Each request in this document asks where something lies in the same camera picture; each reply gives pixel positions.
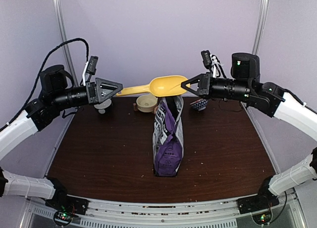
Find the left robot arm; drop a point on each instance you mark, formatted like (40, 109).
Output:
(55, 97)

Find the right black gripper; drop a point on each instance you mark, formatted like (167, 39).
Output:
(203, 86)

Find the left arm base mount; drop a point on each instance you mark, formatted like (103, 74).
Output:
(63, 202)

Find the purple pet food bag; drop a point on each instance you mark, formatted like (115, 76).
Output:
(168, 141)

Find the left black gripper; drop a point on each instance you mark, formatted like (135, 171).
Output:
(90, 86)

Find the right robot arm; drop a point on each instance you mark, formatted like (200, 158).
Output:
(268, 98)

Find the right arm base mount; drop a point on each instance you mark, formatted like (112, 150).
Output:
(263, 200)

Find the navy white-dotted bowl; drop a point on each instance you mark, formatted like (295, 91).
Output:
(103, 107)

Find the left aluminium frame post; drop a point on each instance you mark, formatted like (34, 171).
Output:
(63, 37)

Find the blue zigzag patterned bowl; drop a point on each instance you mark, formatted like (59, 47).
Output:
(199, 104)

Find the yellow plastic scoop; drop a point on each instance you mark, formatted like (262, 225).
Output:
(164, 86)

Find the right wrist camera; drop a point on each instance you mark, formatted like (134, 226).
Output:
(212, 64)

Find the cream cat-ear pet bowl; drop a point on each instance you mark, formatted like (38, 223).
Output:
(146, 103)

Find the aluminium frame post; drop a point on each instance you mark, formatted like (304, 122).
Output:
(257, 27)
(63, 37)

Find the right aluminium frame post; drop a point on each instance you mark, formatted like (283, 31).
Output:
(257, 27)

